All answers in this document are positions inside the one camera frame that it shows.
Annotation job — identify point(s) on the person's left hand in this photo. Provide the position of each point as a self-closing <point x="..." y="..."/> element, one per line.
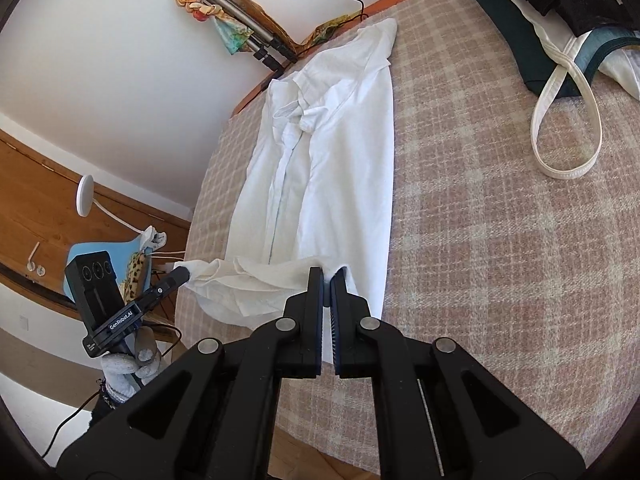
<point x="120" y="365"/>

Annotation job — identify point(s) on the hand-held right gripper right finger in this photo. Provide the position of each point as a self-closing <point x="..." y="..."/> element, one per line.
<point x="340" y="300"/>

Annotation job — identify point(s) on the yellow patterned cloth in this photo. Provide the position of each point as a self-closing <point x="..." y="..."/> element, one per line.
<point x="325" y="30"/>

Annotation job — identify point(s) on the white tote bag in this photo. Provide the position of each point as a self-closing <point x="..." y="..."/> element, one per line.
<point x="550" y="30"/>

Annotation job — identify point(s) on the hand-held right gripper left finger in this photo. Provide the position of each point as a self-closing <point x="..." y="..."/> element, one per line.
<point x="314" y="300"/>

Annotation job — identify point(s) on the silver folded tripod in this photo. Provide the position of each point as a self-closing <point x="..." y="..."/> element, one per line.
<point x="235" y="17"/>

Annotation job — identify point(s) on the folded tripod with scarf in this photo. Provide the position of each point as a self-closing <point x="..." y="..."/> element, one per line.
<point x="230" y="40"/>

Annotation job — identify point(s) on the person's left forearm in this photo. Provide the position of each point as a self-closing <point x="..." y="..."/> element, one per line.
<point x="102" y="410"/>

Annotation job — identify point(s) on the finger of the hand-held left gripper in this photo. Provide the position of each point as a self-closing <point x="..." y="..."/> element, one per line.
<point x="175" y="277"/>

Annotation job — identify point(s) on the dark green cloth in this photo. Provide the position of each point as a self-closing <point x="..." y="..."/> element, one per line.
<point x="520" y="50"/>

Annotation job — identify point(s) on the white desk lamp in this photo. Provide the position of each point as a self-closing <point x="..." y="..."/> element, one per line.
<point x="85" y="195"/>

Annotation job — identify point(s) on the pink checked tablecloth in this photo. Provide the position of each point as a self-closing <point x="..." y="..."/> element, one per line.
<point x="500" y="260"/>

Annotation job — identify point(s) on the white t-shirt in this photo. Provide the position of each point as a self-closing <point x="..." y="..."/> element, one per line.
<point x="340" y="160"/>

